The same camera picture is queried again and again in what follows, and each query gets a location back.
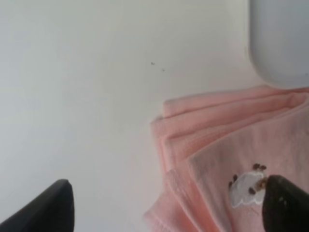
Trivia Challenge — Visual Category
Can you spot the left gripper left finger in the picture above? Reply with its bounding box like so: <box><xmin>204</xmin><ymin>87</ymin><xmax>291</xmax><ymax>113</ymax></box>
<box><xmin>0</xmin><ymin>179</ymin><xmax>75</xmax><ymax>232</ymax></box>

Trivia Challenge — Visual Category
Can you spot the white plastic tray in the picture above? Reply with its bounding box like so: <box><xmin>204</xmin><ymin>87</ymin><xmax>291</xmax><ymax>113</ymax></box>
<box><xmin>247</xmin><ymin>0</ymin><xmax>309</xmax><ymax>89</ymax></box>

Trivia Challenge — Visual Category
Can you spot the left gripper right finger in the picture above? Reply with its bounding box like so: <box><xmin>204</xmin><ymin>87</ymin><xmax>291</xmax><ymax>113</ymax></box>
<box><xmin>262</xmin><ymin>175</ymin><xmax>309</xmax><ymax>232</ymax></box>

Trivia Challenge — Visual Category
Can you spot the pink towel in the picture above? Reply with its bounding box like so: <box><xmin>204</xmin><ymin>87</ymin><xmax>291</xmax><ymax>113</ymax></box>
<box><xmin>144</xmin><ymin>86</ymin><xmax>309</xmax><ymax>232</ymax></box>

